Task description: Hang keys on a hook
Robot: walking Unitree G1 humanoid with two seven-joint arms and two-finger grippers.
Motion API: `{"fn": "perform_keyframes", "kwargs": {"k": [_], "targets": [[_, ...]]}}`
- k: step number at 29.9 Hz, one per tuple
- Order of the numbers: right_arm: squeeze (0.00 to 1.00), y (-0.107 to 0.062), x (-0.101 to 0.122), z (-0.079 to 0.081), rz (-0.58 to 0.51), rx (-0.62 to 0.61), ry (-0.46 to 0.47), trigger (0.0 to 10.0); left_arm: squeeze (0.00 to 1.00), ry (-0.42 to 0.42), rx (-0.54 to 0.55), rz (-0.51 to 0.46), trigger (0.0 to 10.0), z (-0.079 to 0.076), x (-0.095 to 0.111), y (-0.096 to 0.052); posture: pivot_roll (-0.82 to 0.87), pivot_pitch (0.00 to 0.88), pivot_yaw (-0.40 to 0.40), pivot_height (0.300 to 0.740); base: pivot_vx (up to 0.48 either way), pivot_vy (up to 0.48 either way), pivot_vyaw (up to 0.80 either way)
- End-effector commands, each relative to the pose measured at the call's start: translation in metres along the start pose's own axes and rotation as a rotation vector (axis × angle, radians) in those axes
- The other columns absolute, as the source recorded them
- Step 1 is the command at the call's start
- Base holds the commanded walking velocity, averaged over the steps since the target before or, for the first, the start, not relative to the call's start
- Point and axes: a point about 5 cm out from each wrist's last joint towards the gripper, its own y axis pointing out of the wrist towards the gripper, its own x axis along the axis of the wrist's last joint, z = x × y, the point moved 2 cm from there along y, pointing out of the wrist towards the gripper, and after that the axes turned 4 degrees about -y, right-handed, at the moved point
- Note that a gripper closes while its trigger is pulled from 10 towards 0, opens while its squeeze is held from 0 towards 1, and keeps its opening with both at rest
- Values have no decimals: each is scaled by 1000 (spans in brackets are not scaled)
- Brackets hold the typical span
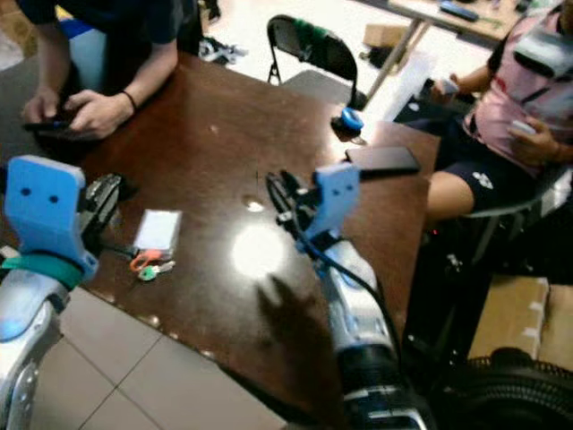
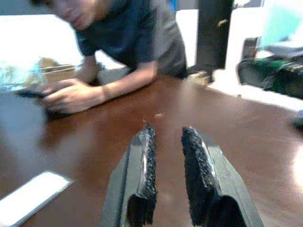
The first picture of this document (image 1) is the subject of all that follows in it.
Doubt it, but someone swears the person in dark blue shirt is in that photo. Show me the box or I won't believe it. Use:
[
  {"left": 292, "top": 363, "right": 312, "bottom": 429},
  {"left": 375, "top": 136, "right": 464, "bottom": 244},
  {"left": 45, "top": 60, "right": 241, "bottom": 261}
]
[{"left": 13, "top": 0, "right": 203, "bottom": 144}]

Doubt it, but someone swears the black phone in person's hands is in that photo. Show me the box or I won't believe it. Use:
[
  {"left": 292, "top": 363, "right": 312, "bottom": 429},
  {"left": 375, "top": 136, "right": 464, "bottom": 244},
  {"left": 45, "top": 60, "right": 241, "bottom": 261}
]
[{"left": 24, "top": 117, "right": 81, "bottom": 138}]

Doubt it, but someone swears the small blue round gadget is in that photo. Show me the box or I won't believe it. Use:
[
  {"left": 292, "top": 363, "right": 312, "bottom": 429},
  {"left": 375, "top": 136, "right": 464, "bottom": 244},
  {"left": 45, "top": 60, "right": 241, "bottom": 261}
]
[{"left": 331, "top": 106, "right": 367, "bottom": 143}]

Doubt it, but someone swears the black smartphone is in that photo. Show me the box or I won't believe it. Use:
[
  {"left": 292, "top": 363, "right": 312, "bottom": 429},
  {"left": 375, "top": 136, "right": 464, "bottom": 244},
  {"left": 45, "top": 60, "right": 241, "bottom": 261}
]
[{"left": 345, "top": 145, "right": 423, "bottom": 177}]

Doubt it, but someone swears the black folding chair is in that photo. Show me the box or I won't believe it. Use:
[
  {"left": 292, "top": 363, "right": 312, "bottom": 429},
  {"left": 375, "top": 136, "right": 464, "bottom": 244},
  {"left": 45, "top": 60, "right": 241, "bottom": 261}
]
[{"left": 266, "top": 13, "right": 369, "bottom": 110}]

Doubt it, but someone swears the small cardboard box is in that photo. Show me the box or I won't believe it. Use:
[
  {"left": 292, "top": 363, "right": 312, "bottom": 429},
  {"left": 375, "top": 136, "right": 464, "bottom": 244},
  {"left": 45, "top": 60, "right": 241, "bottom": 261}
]
[{"left": 363, "top": 23, "right": 412, "bottom": 49}]

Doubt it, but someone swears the grey office chair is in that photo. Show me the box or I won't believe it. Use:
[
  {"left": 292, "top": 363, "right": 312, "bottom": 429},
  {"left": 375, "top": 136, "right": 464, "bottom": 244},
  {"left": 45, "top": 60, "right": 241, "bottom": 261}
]
[{"left": 448, "top": 166, "right": 573, "bottom": 271}]

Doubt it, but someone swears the light wooden table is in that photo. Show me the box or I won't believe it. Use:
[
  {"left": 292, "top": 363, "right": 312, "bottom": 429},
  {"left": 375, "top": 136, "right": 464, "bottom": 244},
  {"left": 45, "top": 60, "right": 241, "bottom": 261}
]
[{"left": 365, "top": 0, "right": 526, "bottom": 101}]

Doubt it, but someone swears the large taped cardboard box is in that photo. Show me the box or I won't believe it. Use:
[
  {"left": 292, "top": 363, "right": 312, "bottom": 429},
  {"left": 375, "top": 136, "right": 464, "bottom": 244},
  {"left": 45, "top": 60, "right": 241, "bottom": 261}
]
[{"left": 469, "top": 276, "right": 573, "bottom": 360}]

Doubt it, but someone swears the person in pink shirt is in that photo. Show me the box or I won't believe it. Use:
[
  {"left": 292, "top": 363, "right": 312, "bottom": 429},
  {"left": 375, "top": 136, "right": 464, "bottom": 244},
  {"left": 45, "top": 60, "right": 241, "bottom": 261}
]
[{"left": 425, "top": 4, "right": 573, "bottom": 225}]

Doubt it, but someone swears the black remote control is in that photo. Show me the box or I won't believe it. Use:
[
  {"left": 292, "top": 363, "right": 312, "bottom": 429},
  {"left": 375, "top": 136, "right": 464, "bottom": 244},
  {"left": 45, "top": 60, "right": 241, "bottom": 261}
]
[{"left": 439, "top": 0, "right": 482, "bottom": 22}]

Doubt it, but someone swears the black ribbed round object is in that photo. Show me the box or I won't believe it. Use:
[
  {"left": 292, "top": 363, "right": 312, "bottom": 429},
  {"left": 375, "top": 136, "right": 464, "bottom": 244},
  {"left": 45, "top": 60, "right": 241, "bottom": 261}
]
[{"left": 433, "top": 348, "right": 573, "bottom": 430}]

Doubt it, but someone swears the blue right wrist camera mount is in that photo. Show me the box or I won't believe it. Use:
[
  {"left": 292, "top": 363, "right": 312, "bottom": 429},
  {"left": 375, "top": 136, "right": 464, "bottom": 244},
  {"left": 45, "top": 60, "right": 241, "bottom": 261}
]
[{"left": 291, "top": 163, "right": 362, "bottom": 254}]

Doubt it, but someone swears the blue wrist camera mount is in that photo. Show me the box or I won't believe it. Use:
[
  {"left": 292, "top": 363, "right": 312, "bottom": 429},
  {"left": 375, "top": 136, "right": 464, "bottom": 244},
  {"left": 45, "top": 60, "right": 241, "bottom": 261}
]
[
  {"left": 4, "top": 155, "right": 100, "bottom": 280},
  {"left": 291, "top": 163, "right": 362, "bottom": 254}
]

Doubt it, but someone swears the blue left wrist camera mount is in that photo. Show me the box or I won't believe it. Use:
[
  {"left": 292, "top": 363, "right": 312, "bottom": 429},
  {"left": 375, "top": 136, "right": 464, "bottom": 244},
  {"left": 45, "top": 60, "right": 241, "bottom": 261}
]
[{"left": 4, "top": 155, "right": 100, "bottom": 280}]

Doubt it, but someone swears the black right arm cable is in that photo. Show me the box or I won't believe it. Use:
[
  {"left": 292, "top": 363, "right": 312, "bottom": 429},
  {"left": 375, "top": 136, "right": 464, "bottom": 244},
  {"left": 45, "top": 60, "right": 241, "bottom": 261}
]
[{"left": 286, "top": 202, "right": 406, "bottom": 343}]

